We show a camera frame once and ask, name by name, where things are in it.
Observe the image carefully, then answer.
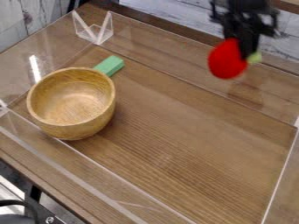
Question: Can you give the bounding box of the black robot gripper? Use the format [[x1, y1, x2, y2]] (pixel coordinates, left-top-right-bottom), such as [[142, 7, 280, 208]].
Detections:
[[210, 0, 279, 60]]

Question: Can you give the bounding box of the red plush strawberry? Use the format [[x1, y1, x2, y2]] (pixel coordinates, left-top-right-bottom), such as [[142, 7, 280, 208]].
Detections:
[[207, 38, 263, 80]]

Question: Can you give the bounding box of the clear acrylic corner bracket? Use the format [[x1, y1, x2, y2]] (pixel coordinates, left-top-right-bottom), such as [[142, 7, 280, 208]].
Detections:
[[71, 11, 114, 46]]

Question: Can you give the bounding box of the black metal table bracket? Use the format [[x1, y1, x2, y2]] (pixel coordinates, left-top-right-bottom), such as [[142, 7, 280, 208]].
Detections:
[[24, 185, 67, 224]]

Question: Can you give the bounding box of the wooden bowl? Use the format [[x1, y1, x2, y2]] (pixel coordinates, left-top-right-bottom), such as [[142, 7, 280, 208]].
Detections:
[[25, 67, 116, 141]]

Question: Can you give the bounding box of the green rectangular block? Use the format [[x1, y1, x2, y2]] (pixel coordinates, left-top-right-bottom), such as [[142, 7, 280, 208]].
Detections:
[[93, 56, 126, 77]]

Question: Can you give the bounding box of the black cable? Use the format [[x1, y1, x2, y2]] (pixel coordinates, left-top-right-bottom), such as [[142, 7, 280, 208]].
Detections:
[[0, 199, 40, 224]]

